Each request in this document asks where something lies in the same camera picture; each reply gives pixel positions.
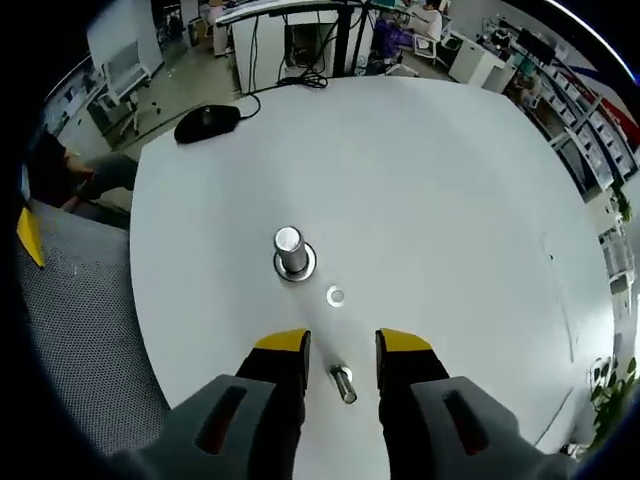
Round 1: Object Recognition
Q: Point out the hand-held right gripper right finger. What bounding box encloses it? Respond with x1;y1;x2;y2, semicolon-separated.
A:
374;328;576;480

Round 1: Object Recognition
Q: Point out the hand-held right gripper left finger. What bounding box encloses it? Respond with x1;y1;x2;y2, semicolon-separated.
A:
112;328;312;480

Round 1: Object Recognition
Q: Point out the thick threaded steel stud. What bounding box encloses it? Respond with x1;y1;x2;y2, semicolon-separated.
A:
272;225;308;275

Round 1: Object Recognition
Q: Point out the person's dark upper clothing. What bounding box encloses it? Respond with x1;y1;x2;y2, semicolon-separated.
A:
28;128;95;210

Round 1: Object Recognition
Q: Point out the thin steel bolt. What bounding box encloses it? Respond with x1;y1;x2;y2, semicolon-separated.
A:
328;365;359;405

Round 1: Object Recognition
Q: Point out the person's grey trouser leg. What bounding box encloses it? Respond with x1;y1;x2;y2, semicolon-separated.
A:
73;151;142;202

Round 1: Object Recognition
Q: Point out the grey mesh office chair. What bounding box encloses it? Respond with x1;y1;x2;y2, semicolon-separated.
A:
13;206;172;455

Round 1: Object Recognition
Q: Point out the white rolling chair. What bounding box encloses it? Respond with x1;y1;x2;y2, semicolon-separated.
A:
96;41;162;137

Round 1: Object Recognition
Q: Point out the green potted plant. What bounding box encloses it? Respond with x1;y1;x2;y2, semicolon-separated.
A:
588;356;640;447

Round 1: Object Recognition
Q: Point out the black computer mouse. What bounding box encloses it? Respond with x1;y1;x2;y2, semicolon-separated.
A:
173;104;242;146

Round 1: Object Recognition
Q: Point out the white desk with drawers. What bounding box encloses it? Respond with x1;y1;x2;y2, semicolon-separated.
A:
596;227;640;302

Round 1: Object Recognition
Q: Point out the white standing desk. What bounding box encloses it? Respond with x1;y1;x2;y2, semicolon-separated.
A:
213;0;382;97

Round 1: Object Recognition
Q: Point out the shelving unit with white bins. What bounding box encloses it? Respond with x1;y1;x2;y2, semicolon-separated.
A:
543;63;640;192

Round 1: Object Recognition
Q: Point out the white storage cabinet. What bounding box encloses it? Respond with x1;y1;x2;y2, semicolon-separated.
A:
446;36;517;95

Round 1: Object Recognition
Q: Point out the purple bag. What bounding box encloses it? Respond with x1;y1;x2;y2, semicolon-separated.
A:
373;16;417;57

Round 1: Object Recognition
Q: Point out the black mouse cable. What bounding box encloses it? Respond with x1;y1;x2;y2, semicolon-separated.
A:
238;73;332;122

